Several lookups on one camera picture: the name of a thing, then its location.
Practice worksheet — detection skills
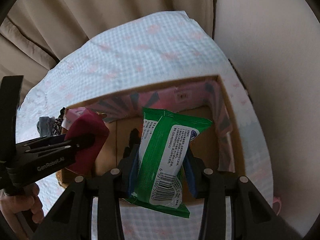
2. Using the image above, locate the grey sock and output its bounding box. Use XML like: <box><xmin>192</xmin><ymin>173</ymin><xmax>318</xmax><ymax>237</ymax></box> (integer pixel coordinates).
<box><xmin>37</xmin><ymin>116</ymin><xmax>55</xmax><ymax>137</ymax></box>

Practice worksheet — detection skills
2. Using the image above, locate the magenta soft pouch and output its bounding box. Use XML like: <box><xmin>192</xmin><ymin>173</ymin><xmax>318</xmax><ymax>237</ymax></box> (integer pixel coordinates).
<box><xmin>65</xmin><ymin>110</ymin><xmax>110</xmax><ymax>176</ymax></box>

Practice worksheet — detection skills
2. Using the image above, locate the person's left hand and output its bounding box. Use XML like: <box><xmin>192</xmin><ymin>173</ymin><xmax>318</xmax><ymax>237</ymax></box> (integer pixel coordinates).
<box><xmin>1</xmin><ymin>183</ymin><xmax>44</xmax><ymax>225</ymax></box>

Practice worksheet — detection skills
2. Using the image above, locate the black patterned cloth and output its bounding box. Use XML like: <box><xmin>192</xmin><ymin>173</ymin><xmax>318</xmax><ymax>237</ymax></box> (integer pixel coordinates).
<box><xmin>53</xmin><ymin>107</ymin><xmax>66</xmax><ymax>136</ymax></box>

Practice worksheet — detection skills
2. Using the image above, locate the cardboard box with pink pattern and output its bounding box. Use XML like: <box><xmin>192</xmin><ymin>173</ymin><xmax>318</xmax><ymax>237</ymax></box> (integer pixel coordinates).
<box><xmin>56</xmin><ymin>74</ymin><xmax>247</xmax><ymax>207</ymax></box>

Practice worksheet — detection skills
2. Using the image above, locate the blue checked bed sheet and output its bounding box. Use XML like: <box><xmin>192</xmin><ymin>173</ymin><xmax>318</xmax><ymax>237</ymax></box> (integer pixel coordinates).
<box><xmin>15</xmin><ymin>10</ymin><xmax>274</xmax><ymax>240</ymax></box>

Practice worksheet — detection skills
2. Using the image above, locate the beige curtain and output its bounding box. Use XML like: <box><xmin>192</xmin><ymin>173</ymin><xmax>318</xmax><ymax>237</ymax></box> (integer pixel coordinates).
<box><xmin>1</xmin><ymin>0</ymin><xmax>216</xmax><ymax>90</ymax></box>

